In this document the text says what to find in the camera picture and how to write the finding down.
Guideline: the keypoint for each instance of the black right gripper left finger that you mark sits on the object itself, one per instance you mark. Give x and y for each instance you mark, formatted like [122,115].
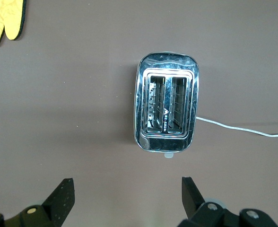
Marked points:
[58,201]

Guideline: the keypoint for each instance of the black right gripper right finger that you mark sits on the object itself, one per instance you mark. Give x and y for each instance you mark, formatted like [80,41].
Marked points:
[191,198]

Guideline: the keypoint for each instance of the beige rectangular object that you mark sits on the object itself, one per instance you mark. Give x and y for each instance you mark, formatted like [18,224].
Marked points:
[153,142]

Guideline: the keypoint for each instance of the brown table cover sheet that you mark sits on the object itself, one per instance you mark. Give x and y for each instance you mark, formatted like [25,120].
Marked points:
[58,106]

